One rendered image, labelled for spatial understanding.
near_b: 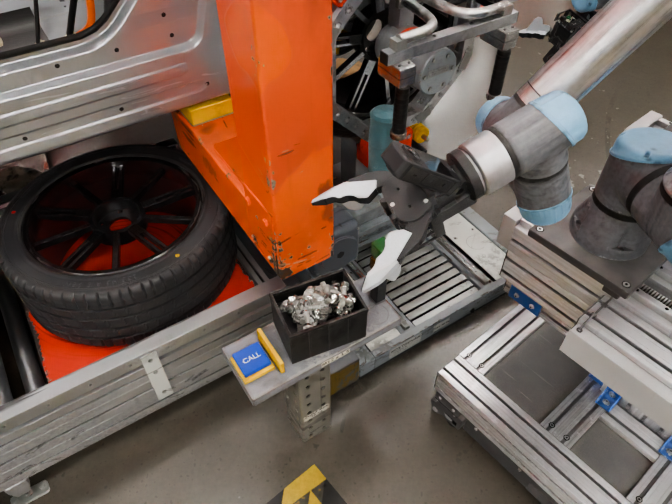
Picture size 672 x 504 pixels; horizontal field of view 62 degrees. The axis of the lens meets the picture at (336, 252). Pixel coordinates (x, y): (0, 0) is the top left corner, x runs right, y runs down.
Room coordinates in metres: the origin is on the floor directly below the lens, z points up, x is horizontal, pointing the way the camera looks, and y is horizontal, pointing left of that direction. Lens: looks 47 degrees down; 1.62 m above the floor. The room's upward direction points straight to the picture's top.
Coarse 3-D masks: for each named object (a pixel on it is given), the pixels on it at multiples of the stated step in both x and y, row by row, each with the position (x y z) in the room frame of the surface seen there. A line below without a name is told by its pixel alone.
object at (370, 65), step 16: (384, 0) 1.58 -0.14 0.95; (368, 16) 1.56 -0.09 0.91; (384, 16) 1.63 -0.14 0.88; (416, 16) 1.81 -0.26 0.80; (352, 32) 1.53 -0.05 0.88; (368, 48) 1.61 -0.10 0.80; (352, 64) 1.52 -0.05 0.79; (368, 64) 1.55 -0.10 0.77; (336, 80) 1.49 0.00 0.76; (352, 80) 1.74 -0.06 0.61; (368, 80) 1.73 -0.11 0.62; (384, 80) 1.59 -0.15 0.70; (336, 96) 1.60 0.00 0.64; (352, 96) 1.53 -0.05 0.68; (368, 96) 1.64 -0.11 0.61; (384, 96) 1.60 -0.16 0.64; (352, 112) 1.50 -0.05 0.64; (368, 112) 1.53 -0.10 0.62
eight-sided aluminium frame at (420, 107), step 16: (352, 0) 1.39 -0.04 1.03; (336, 16) 1.37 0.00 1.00; (336, 32) 1.36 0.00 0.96; (464, 48) 1.62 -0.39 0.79; (464, 64) 1.62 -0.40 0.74; (416, 96) 1.60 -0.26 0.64; (432, 96) 1.57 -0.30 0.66; (336, 112) 1.36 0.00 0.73; (416, 112) 1.53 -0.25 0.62; (352, 128) 1.40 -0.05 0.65; (368, 128) 1.43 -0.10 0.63
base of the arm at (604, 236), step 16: (592, 192) 0.83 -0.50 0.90; (576, 208) 0.84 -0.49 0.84; (592, 208) 0.79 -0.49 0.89; (576, 224) 0.80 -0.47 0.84; (592, 224) 0.77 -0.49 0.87; (608, 224) 0.75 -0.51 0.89; (624, 224) 0.74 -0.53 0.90; (576, 240) 0.77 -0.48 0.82; (592, 240) 0.75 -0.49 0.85; (608, 240) 0.74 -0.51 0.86; (624, 240) 0.74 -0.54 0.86; (640, 240) 0.73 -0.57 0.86; (608, 256) 0.73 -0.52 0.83; (624, 256) 0.72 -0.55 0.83
